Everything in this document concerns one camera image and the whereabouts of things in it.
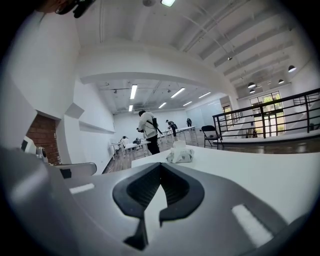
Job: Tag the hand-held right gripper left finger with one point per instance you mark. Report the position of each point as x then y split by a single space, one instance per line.
100 200

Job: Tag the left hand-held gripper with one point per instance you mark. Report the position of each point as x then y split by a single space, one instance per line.
37 151

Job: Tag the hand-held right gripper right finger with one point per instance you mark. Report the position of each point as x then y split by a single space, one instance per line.
212 212

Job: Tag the patterned wet wipe pack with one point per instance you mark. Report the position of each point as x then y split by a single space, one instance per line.
183 155

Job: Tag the white wet wipe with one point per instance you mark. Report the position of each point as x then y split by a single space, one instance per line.
179 144

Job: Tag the white table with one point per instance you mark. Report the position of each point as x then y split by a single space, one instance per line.
136 146
115 147
185 128

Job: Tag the black bag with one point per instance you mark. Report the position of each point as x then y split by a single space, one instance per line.
136 141

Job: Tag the black folding chair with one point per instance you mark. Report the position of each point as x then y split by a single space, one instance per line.
211 136

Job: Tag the row of ceiling light strips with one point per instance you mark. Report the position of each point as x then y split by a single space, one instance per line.
133 91

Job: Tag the black metal railing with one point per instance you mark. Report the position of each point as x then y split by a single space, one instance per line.
262 115

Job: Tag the glass entrance door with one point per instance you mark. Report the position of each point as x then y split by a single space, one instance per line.
268 115

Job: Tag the black pendant lamp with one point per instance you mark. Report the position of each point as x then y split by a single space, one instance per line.
291 68
252 91
251 85
281 81

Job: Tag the person's head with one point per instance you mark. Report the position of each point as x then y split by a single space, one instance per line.
53 6

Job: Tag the square ceiling light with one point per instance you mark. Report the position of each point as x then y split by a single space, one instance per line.
168 2

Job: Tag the black head-mounted camera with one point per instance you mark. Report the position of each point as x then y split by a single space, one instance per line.
82 7

